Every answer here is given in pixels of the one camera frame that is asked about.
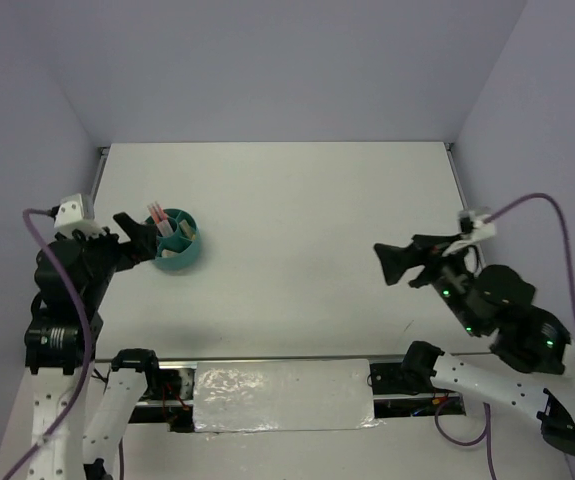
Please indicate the red gel pen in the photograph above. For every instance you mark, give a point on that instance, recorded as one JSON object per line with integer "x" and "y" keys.
{"x": 160, "y": 219}

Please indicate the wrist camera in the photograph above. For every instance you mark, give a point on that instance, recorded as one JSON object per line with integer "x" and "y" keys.
{"x": 76, "y": 214}
{"x": 475, "y": 227}

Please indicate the pink correction tape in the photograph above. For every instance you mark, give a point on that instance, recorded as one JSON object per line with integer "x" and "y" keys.
{"x": 166, "y": 253}

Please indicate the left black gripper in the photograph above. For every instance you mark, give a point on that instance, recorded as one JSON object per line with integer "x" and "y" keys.
{"x": 143, "y": 240}

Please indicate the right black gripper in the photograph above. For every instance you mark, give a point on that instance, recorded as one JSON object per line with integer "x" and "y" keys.
{"x": 425, "y": 248}

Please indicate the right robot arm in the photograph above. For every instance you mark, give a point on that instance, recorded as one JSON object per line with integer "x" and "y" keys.
{"x": 495, "y": 303}

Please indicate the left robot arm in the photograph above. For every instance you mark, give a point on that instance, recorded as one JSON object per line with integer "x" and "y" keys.
{"x": 72, "y": 274}

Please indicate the teal round divided organizer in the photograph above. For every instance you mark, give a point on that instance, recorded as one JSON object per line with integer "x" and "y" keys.
{"x": 188, "y": 249}

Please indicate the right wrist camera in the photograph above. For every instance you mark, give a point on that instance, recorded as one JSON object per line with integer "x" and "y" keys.
{"x": 475, "y": 227}

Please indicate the grey beige eraser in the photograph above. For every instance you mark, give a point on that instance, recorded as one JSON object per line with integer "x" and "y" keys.
{"x": 187, "y": 229}

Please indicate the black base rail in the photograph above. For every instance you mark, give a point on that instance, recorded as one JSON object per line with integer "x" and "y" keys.
{"x": 171, "y": 403}

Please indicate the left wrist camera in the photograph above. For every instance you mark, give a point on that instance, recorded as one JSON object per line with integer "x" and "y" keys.
{"x": 76, "y": 214}

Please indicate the silver foil sheet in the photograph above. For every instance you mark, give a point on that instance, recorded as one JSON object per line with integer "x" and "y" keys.
{"x": 277, "y": 396}

